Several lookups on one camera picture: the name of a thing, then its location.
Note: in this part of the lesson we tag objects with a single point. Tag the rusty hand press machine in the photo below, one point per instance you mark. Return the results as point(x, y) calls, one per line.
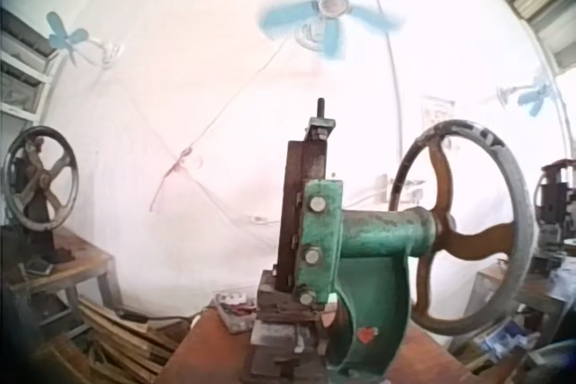
point(40, 181)

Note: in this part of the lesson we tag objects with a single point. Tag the green hand press machine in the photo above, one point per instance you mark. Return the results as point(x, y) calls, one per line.
point(366, 240)

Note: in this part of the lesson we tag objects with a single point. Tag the white metal shelf rack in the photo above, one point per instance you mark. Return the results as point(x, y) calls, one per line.
point(22, 74)

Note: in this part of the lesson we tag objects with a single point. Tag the grey press flywheel with spokes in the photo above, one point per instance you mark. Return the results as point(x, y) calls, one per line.
point(517, 240)

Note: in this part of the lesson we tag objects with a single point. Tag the grey metal conduit pipe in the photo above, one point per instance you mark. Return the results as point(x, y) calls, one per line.
point(393, 69)

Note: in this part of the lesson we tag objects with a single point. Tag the heap of wooden strips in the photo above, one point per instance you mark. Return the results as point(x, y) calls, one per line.
point(121, 339)

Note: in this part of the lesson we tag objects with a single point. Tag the paper wall poster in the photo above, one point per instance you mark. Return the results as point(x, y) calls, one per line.
point(438, 121)

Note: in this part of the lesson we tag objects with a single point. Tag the dark press machine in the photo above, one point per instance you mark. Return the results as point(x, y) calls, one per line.
point(555, 195)

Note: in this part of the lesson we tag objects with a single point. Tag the blue wall fan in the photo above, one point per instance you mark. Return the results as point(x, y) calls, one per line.
point(533, 94)
point(330, 2)
point(63, 38)

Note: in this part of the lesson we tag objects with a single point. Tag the wooden work table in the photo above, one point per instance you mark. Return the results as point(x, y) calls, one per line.
point(67, 262)

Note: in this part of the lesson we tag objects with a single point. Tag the cluttered work table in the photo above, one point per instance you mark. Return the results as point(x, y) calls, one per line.
point(531, 307)

